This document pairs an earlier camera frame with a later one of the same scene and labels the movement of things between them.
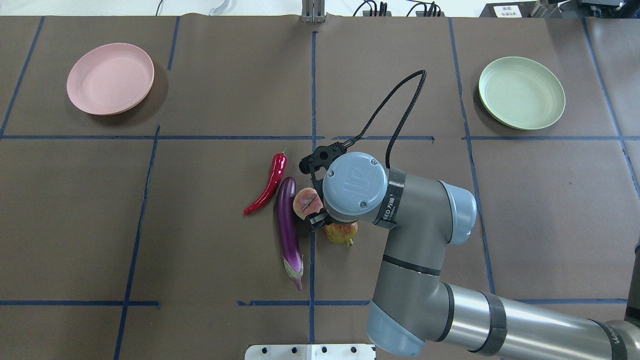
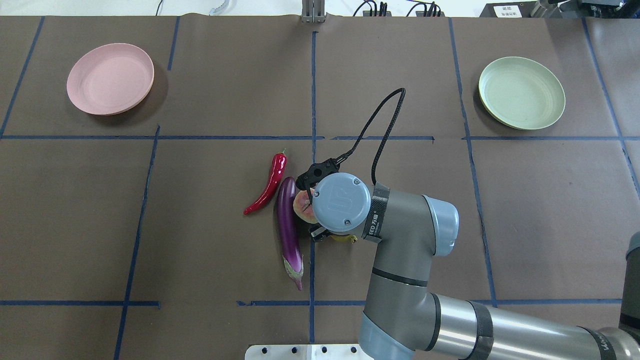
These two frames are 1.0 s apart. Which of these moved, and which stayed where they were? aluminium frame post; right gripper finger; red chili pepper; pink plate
Moved: right gripper finger
Stayed: aluminium frame post; pink plate; red chili pepper
